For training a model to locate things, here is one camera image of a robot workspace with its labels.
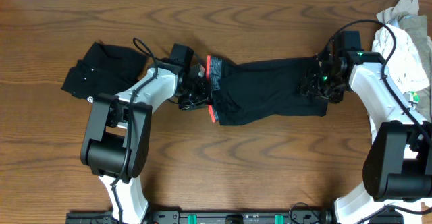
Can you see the beige grey garment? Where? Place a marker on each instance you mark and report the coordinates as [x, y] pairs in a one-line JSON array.
[[415, 18]]

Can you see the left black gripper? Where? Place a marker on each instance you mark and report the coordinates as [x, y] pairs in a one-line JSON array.
[[201, 91]]

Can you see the folded black garment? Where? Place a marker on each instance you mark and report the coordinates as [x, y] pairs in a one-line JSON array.
[[108, 69]]

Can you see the black leggings red waistband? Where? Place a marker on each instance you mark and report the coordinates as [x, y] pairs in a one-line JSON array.
[[248, 92]]

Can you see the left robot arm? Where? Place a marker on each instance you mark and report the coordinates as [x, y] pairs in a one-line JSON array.
[[116, 142]]

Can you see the white t-shirt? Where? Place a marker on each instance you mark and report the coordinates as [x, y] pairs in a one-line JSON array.
[[398, 165]]

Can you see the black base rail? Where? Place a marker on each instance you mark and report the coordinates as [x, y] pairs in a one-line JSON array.
[[176, 217]]

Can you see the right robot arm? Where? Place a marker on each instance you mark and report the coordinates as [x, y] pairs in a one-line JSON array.
[[341, 56]]

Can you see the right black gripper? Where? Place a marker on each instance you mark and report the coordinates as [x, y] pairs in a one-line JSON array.
[[308, 84]]

